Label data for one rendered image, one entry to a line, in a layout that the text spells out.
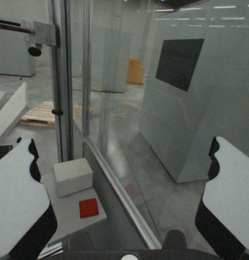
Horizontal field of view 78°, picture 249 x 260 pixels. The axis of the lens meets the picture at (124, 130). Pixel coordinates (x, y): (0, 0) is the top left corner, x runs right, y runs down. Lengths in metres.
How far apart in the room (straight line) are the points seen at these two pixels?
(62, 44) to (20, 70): 6.95
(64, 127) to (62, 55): 0.36
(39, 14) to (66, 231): 12.36
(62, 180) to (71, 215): 0.15
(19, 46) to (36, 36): 6.87
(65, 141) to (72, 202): 0.34
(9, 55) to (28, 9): 5.52
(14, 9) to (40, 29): 12.21
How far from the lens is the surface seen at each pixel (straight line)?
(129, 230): 0.70
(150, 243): 0.59
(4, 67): 7.87
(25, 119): 3.47
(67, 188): 0.81
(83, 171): 0.79
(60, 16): 0.80
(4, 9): 13.07
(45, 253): 1.62
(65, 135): 0.92
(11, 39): 7.65
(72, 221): 0.77
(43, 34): 0.74
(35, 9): 12.70
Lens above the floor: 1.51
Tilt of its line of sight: 27 degrees down
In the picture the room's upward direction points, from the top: 9 degrees clockwise
